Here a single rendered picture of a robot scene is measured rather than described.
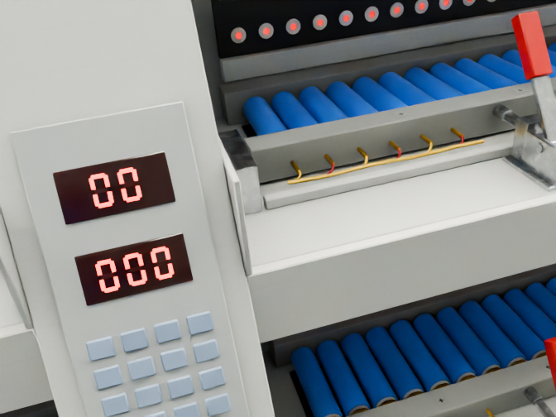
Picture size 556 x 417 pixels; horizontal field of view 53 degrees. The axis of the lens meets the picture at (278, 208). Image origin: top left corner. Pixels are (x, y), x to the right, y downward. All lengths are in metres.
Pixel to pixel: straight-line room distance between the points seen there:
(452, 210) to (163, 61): 0.16
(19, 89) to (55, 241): 0.06
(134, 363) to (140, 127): 0.10
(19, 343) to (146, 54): 0.14
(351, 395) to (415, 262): 0.14
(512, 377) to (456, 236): 0.16
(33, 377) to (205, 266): 0.09
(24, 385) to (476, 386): 0.28
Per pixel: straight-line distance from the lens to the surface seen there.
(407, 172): 0.32
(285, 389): 0.44
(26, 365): 0.28
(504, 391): 0.42
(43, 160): 0.24
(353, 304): 0.29
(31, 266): 0.26
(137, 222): 0.24
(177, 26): 0.25
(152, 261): 0.25
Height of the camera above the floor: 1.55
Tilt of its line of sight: 11 degrees down
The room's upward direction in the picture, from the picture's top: 11 degrees counter-clockwise
